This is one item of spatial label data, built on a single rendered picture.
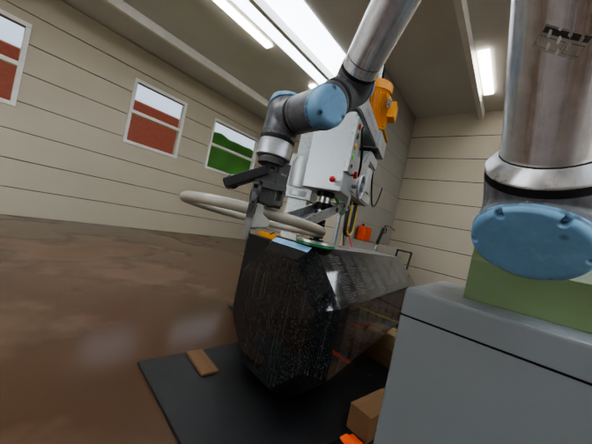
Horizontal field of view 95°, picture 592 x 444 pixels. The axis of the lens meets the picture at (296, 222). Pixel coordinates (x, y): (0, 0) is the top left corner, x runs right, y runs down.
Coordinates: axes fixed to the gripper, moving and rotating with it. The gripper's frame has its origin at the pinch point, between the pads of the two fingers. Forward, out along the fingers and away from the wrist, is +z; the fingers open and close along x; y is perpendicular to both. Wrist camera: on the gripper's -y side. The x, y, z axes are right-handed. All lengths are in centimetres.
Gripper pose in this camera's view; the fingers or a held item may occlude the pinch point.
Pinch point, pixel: (244, 233)
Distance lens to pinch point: 70.2
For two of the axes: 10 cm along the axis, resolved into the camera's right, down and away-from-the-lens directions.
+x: -1.1, 0.3, 9.9
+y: 9.6, 2.5, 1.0
